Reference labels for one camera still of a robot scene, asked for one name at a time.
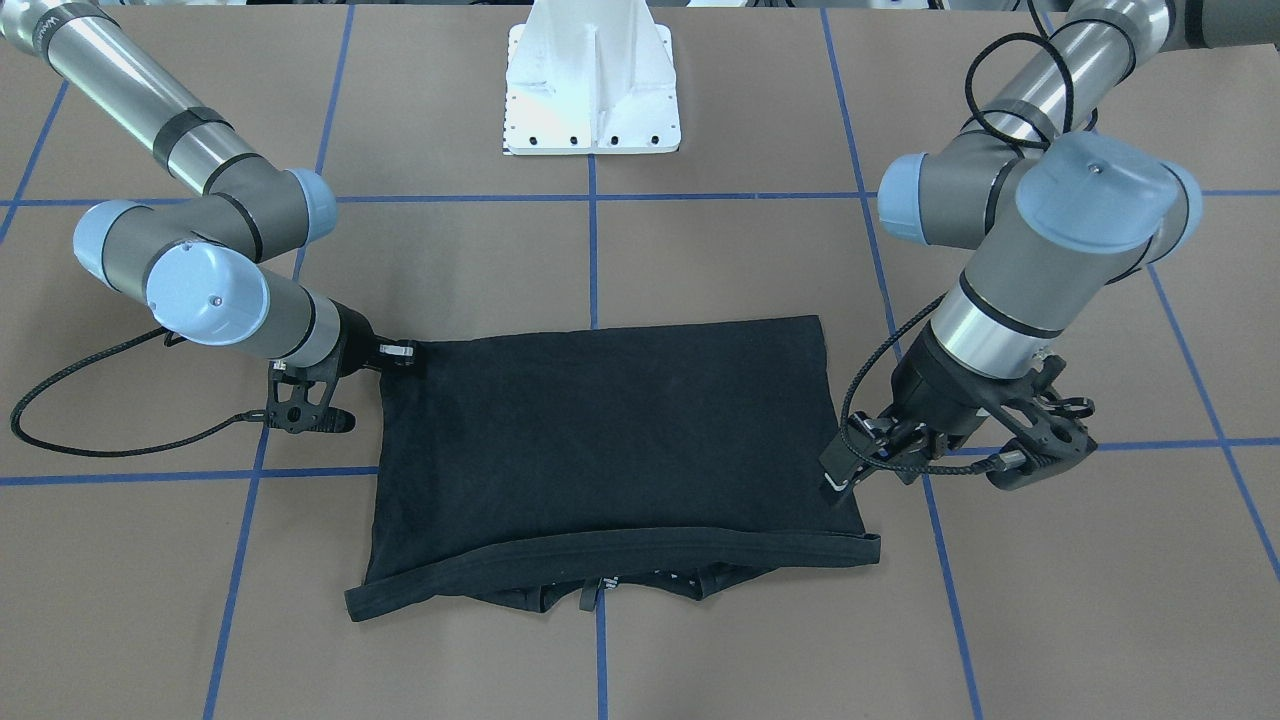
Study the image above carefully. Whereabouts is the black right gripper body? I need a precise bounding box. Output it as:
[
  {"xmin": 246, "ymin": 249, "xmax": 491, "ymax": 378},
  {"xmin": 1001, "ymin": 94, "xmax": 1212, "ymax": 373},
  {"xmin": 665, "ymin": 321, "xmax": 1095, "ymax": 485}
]
[{"xmin": 325, "ymin": 302, "xmax": 384, "ymax": 382}]

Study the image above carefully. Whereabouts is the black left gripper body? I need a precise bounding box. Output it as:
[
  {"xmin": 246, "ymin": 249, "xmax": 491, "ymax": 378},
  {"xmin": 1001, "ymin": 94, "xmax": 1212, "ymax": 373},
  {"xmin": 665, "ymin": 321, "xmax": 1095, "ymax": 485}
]
[{"xmin": 864, "ymin": 327, "xmax": 1005, "ymax": 484}]

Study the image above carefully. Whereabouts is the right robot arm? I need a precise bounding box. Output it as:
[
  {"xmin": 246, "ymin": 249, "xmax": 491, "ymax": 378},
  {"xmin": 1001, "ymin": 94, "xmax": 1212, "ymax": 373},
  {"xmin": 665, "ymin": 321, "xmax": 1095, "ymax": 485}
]
[{"xmin": 3, "ymin": 1, "xmax": 417, "ymax": 380}]

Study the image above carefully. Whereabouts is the black braided cable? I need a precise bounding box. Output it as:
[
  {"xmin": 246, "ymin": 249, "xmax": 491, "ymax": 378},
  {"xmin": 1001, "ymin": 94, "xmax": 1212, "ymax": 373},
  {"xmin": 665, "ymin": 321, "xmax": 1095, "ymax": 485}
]
[
  {"xmin": 10, "ymin": 325, "xmax": 271, "ymax": 459},
  {"xmin": 840, "ymin": 29, "xmax": 1101, "ymax": 477}
]

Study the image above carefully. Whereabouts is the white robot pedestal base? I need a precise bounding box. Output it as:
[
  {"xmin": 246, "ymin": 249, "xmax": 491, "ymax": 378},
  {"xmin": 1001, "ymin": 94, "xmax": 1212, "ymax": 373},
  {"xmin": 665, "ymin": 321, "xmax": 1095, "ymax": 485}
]
[{"xmin": 503, "ymin": 1, "xmax": 682, "ymax": 156}]

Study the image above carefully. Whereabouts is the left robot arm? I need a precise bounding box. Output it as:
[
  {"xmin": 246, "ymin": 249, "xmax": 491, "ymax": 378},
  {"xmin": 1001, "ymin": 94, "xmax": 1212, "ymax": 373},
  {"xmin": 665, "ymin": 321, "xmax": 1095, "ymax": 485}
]
[{"xmin": 820, "ymin": 1, "xmax": 1277, "ymax": 503}]

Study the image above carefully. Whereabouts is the black graphic t-shirt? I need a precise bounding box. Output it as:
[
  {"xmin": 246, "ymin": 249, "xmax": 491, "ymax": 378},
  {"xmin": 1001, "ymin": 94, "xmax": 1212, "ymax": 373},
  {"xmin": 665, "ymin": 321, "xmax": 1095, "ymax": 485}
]
[{"xmin": 346, "ymin": 315, "xmax": 881, "ymax": 623}]

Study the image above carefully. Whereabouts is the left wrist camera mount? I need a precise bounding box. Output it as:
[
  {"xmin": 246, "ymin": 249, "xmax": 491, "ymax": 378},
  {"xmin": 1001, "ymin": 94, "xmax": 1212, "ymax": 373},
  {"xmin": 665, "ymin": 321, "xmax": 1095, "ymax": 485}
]
[{"xmin": 983, "ymin": 355, "xmax": 1098, "ymax": 491}]

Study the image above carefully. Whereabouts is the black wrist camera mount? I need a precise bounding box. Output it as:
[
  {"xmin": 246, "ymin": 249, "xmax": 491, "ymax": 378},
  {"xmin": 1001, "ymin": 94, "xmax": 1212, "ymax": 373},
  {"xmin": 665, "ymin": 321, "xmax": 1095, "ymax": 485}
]
[{"xmin": 262, "ymin": 360, "xmax": 356, "ymax": 434}]

